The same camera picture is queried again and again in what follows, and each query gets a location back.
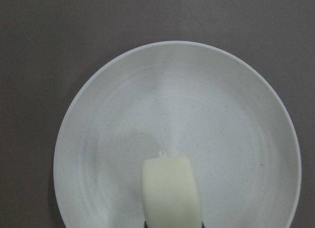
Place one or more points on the cream round plate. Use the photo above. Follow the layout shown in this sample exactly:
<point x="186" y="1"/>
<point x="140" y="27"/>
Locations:
<point x="177" y="98"/>

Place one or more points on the pale white bun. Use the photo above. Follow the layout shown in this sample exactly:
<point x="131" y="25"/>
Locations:
<point x="170" y="193"/>

